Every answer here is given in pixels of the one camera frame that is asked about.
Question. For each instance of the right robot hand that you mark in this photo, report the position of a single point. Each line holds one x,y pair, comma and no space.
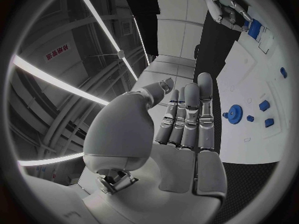
216,5

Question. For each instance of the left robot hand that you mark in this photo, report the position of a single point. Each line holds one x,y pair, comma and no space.
144,171

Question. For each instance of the white task board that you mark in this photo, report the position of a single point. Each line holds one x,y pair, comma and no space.
254,82

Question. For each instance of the blue cylinder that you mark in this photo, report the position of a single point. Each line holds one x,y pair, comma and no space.
255,29

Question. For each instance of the small blue peg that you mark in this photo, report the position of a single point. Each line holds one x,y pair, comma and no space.
225,114

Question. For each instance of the blue gear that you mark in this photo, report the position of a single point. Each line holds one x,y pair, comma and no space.
235,114

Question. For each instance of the blue block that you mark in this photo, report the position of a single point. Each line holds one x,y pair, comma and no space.
269,122
264,105

